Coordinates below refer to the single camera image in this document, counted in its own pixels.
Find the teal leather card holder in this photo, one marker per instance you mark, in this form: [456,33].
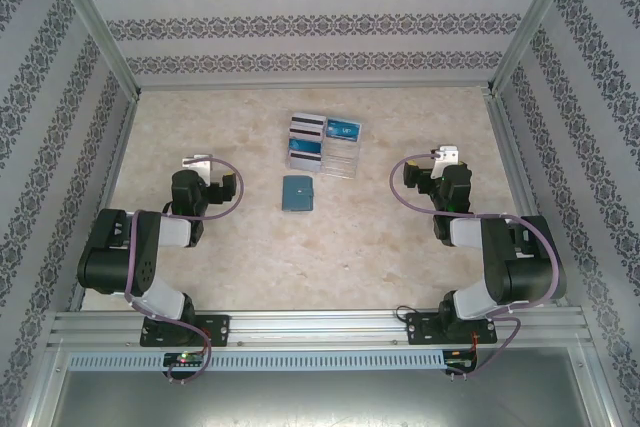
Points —
[297,194]

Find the clear acrylic card stand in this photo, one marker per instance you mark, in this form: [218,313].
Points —
[342,162]

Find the blue VIP card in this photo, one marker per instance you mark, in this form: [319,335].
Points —
[345,129]

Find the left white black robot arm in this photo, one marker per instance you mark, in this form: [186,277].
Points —
[115,247]

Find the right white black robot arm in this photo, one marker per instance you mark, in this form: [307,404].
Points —
[530,267]

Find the silver card with black stripe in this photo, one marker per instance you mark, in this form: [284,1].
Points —
[307,119]
[305,159]
[306,133]

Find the light blue plastic card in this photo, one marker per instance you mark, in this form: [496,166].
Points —
[306,146]

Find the small black circuit board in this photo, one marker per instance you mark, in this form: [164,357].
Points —
[460,363]
[185,359]

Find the grey metal panel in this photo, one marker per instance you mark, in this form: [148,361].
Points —
[320,402]

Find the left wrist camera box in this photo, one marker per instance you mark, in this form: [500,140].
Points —
[197,162]

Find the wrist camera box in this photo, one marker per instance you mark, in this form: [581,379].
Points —
[197,162]
[446,154]

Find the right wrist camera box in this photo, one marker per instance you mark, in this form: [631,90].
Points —
[446,154]

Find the aluminium side rail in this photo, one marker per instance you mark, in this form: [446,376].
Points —
[111,187]
[515,172]

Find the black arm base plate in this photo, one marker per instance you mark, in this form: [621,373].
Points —
[217,329]
[420,329]

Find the aluminium mounting rail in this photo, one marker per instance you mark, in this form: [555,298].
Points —
[320,327]

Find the aluminium frame post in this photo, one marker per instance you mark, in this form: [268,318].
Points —
[535,22]
[90,17]

